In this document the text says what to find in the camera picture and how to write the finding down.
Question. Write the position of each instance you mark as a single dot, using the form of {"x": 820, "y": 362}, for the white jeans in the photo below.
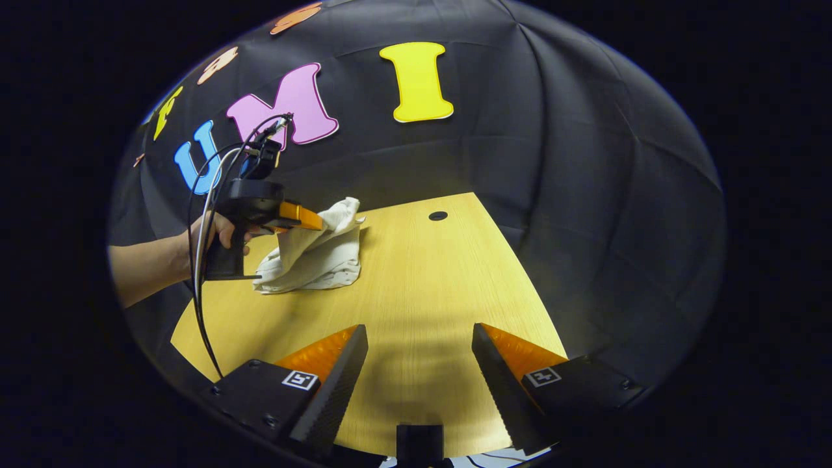
{"x": 318, "y": 260}

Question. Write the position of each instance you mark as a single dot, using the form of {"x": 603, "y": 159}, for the red cloth clip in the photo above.
{"x": 138, "y": 160}

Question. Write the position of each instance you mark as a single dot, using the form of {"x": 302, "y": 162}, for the black backdrop cloth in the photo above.
{"x": 552, "y": 195}

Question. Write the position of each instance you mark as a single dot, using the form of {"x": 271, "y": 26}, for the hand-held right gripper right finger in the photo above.
{"x": 500, "y": 383}

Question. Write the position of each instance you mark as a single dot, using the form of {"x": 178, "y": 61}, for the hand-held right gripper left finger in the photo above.
{"x": 338, "y": 383}

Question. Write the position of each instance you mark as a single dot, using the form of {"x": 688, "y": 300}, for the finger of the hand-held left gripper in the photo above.
{"x": 302, "y": 218}

